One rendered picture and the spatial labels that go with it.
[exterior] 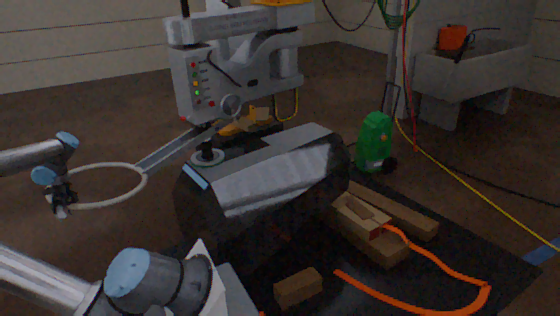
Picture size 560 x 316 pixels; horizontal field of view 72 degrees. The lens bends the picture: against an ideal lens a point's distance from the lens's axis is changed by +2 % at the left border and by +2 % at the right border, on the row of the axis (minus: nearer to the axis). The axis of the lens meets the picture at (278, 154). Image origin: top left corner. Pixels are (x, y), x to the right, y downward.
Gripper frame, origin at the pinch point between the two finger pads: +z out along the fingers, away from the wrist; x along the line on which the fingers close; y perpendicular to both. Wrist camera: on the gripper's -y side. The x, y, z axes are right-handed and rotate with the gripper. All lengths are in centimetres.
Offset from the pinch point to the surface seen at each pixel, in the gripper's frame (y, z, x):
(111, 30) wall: -393, -3, 483
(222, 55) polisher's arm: 12, -53, 147
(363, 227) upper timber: 134, 53, 119
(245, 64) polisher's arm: 54, -61, 96
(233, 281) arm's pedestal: 95, 1, -9
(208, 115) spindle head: 41, -35, 71
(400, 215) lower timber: 159, 61, 158
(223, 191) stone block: 57, 5, 56
